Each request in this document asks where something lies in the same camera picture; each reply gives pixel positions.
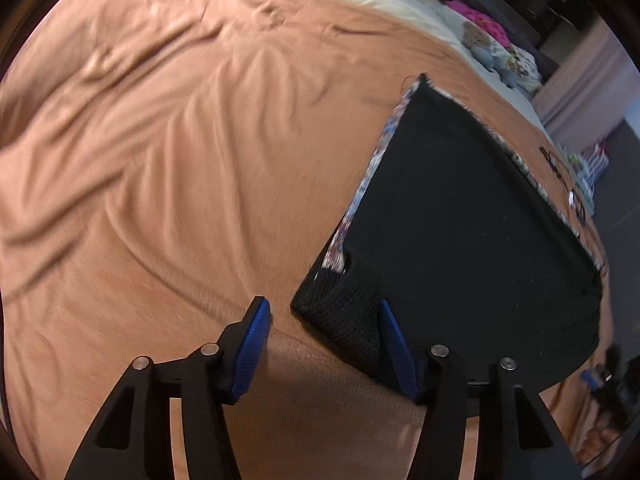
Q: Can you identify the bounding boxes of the striped bag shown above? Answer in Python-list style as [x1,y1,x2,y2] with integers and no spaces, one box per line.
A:
[579,141,612,183]

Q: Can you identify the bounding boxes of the black cable with white tag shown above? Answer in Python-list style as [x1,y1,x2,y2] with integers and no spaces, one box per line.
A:
[537,144,597,222]

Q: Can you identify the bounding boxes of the floral pillow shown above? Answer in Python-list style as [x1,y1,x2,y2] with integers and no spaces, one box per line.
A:
[504,42,544,94]

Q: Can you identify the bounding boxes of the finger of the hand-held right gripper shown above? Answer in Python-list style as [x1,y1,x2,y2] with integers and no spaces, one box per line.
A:
[581,368,607,392]

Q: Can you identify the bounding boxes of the pink knitted cloth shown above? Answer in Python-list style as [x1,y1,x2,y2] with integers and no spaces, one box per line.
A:
[445,0,512,47]

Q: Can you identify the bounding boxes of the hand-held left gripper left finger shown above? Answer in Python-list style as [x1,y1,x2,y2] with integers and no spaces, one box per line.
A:
[64,296,272,480]

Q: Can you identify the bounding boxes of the black pants with patterned lining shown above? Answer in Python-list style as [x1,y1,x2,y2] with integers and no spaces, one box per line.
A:
[291,73,607,402]

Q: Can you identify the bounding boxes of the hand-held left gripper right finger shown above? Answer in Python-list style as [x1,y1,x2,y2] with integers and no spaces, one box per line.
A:
[376,300,583,480]

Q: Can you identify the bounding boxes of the cream bed sheet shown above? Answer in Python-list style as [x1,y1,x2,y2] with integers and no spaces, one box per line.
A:
[260,0,547,126]

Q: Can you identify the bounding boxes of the brown bed blanket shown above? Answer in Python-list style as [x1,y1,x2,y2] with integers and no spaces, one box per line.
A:
[0,0,621,480]

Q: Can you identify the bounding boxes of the person's right hand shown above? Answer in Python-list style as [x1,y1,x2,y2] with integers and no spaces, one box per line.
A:
[575,424,623,467]

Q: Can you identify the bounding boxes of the pink curtain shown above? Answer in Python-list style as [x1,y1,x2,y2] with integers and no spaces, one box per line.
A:
[532,14,640,157]

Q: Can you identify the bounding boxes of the doll in blue clothes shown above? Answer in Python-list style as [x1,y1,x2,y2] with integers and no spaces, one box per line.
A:
[460,20,517,87]

